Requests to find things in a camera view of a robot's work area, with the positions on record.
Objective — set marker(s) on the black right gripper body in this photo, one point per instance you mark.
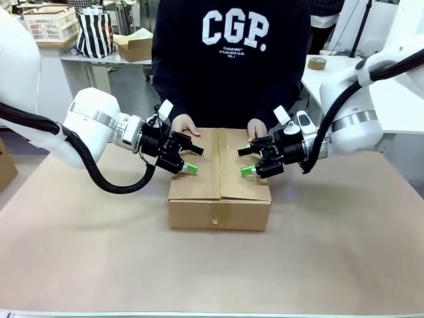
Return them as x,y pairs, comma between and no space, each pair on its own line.
285,149

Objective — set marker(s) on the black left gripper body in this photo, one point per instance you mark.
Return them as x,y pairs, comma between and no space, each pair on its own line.
162,149

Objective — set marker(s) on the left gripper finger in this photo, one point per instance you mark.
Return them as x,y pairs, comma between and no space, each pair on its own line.
191,168
195,149

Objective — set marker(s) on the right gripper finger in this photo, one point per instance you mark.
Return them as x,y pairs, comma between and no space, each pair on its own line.
246,151
248,171

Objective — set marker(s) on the large brown cardboard box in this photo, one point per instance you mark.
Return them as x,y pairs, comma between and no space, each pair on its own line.
218,212

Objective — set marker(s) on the person's dark sleeved right forearm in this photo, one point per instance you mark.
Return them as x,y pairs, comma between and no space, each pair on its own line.
165,99

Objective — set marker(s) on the person's dark sleeved left forearm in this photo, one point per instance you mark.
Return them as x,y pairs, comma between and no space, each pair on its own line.
285,106

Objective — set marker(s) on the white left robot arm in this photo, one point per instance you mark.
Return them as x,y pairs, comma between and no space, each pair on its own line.
89,126

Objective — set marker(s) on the small open cardboard box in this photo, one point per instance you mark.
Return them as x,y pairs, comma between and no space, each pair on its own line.
137,51

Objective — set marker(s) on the brown cardboard box with handhole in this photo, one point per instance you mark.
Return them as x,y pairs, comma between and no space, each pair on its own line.
6,165

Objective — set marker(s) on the person's left hand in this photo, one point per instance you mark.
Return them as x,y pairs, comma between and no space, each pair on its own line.
256,127

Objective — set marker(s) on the person's right hand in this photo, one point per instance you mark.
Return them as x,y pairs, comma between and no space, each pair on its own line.
185,124

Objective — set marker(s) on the person in dark sweatshirt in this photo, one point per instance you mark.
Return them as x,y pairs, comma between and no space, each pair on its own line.
232,83

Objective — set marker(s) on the white glossy side table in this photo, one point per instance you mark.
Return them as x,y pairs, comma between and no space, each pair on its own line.
318,83

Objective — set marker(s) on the brown tape roll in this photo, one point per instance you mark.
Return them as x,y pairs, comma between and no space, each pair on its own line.
316,63

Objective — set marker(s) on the white table with metal legs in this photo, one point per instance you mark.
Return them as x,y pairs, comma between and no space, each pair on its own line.
99,56

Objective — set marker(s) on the white crumpled packing sheet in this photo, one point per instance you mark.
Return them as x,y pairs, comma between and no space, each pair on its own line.
142,34

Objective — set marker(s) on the bystander in plaid shirt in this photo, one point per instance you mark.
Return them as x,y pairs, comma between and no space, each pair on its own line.
326,30

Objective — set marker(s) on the black white striped bag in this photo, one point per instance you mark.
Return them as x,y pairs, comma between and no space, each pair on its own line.
96,36

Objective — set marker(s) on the white cabinet with wooden top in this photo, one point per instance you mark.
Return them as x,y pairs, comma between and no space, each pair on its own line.
53,76

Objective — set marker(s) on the black stand pole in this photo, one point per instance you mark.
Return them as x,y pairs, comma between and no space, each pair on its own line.
362,30

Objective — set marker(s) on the white plastic lattice crate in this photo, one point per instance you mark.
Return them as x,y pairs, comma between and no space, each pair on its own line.
49,28

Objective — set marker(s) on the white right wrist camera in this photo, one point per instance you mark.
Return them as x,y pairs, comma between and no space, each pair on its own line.
281,115

